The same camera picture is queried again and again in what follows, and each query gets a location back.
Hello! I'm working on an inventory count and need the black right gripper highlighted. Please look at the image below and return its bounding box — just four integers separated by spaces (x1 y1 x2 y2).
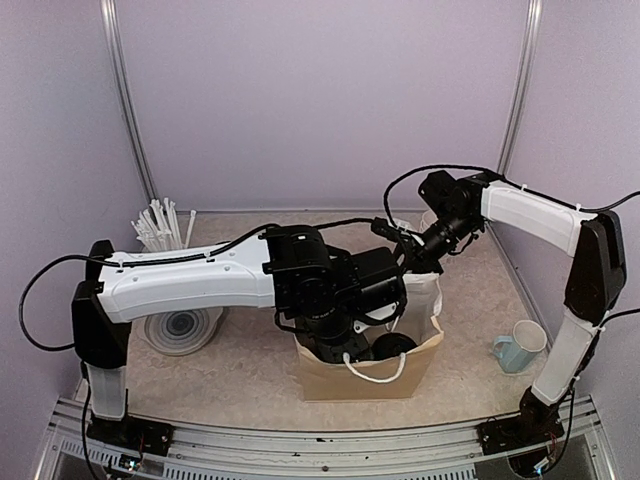
396 209 480 287

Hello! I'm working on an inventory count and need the black coffee cup lid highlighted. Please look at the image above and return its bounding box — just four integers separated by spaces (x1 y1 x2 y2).
371 332 417 361

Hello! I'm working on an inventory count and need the brown paper takeout bag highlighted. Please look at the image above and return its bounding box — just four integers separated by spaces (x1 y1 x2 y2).
296 273 445 402

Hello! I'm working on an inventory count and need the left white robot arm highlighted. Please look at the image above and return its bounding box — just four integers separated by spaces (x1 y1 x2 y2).
72 224 407 445

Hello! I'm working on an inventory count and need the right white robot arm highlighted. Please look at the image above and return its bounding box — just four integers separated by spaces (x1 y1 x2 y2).
412 164 627 407

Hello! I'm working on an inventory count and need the stack of white paper cups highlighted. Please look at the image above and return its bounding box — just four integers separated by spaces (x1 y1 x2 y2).
420 210 438 232

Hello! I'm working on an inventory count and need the light blue mug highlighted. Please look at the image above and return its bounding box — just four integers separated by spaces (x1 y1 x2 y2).
491 320 547 374

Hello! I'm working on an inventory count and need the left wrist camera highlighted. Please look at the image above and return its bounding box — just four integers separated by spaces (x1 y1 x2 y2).
353 303 399 334

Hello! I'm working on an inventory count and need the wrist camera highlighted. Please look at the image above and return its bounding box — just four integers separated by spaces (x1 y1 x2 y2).
370 217 415 242
353 303 399 334

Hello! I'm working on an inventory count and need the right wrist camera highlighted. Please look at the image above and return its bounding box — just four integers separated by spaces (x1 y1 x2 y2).
370 217 415 242

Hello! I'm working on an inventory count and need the right aluminium corner post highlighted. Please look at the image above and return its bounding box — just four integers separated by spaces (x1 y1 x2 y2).
498 0 543 175

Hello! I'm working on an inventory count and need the aluminium corner post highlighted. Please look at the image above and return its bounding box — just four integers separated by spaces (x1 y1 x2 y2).
100 0 158 202
498 0 543 175

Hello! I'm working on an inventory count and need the aluminium front frame rail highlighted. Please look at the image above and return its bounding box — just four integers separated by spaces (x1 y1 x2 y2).
26 397 620 479

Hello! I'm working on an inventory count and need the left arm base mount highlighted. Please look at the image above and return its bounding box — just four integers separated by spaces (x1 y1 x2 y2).
86 391 175 457

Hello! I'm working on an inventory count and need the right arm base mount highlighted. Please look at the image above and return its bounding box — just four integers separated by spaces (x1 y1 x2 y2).
476 387 565 455

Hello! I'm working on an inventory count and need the left aluminium corner post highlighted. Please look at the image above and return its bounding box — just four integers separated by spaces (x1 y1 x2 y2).
100 0 158 202

